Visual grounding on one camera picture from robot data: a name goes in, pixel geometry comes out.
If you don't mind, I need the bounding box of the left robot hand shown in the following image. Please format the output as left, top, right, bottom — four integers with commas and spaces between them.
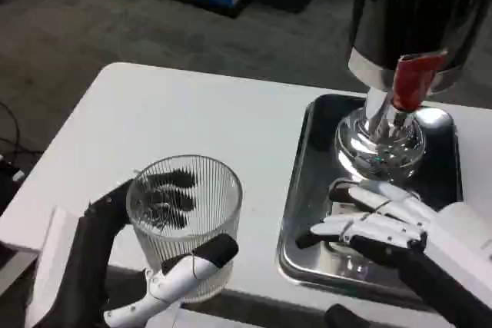
25, 168, 240, 328

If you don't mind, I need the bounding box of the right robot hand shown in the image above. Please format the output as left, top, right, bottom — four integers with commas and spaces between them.
294, 178, 492, 328

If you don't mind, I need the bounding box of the clear ribbed glass cup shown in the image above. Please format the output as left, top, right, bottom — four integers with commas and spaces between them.
125, 154, 244, 304

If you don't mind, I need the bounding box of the steel tray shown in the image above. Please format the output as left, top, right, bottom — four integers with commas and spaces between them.
276, 93, 465, 303

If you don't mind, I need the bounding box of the grey robot torso panel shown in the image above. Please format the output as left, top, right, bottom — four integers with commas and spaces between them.
148, 297, 327, 328

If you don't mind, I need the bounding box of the steel drink dispenser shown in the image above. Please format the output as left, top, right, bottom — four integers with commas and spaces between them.
333, 0, 492, 187

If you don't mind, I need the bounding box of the red tap handle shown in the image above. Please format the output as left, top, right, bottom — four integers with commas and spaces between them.
391, 49, 449, 111

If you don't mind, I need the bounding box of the black floor cable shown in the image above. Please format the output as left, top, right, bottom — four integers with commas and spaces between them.
0, 100, 25, 162

